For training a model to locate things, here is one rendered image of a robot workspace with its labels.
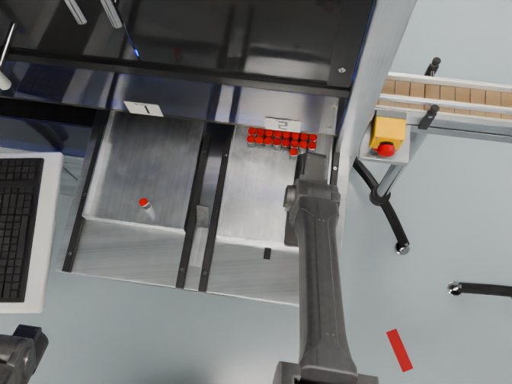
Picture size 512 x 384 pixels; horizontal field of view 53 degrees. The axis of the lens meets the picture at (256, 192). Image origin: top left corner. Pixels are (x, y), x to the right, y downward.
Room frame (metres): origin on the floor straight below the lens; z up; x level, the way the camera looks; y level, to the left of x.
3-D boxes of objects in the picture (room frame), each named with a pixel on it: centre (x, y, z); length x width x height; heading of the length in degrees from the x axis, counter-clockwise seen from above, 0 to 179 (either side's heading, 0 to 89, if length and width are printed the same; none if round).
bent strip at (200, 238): (0.31, 0.15, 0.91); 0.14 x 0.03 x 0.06; 165
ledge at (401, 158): (0.53, -0.36, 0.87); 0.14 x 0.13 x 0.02; 165
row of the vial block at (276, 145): (0.52, -0.08, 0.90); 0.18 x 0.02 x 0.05; 76
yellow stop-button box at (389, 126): (0.49, -0.33, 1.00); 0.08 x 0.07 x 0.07; 165
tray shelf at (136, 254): (0.42, 0.12, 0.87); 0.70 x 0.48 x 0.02; 75
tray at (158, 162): (0.53, 0.27, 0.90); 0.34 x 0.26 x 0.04; 165
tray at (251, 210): (0.44, -0.06, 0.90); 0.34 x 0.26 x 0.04; 166
